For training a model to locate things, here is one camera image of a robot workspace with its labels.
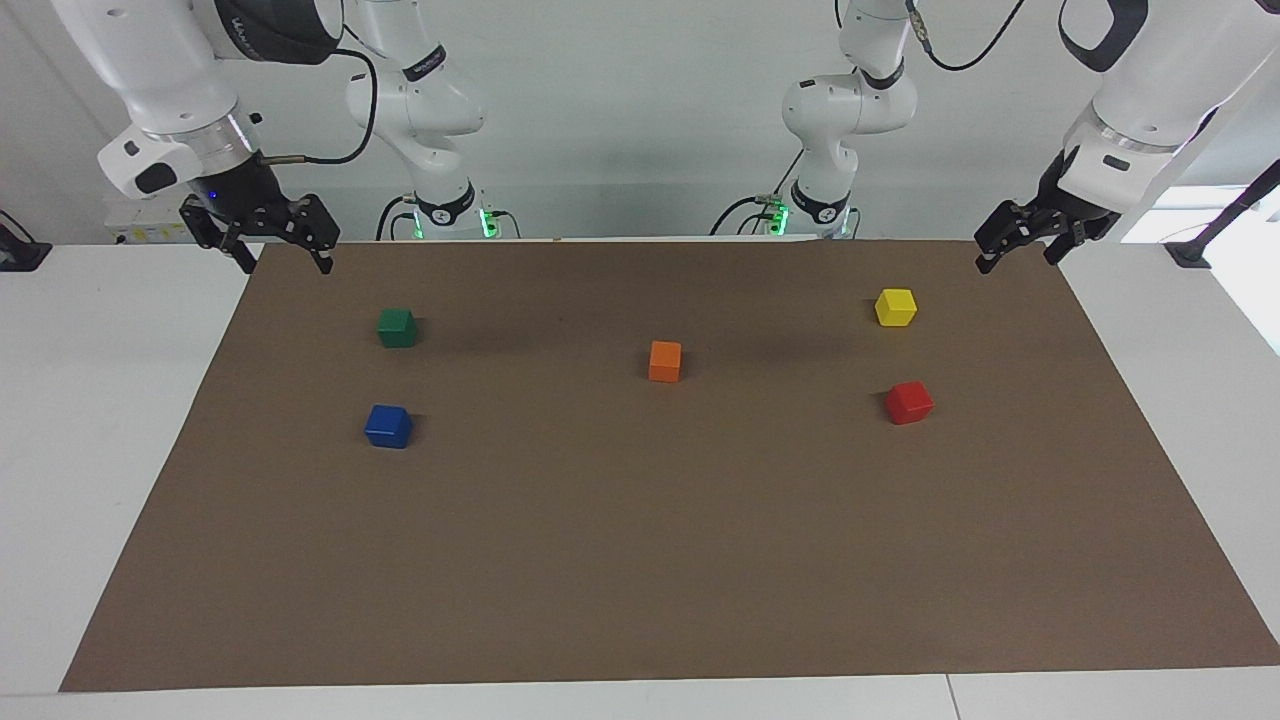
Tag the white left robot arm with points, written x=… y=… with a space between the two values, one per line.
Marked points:
x=850 y=100

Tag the brown paper mat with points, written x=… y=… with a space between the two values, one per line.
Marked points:
x=640 y=550

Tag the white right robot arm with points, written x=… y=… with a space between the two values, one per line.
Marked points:
x=150 y=60

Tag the green wooden block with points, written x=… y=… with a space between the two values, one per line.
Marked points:
x=397 y=328

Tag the yellow wooden block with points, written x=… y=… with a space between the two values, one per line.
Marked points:
x=896 y=308

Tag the white box with yellow labels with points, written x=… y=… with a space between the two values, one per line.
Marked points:
x=140 y=228

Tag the red wooden block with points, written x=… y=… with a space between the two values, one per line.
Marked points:
x=909 y=403

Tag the blue wooden block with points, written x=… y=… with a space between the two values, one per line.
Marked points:
x=388 y=427

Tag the black angled stand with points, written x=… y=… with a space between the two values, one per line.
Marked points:
x=1190 y=252

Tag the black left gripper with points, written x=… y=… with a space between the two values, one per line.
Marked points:
x=1060 y=212

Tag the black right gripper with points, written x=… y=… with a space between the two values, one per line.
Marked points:
x=250 y=195

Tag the orange wooden block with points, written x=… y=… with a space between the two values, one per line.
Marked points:
x=665 y=362

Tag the black table clamp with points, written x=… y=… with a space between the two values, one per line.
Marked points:
x=25 y=255

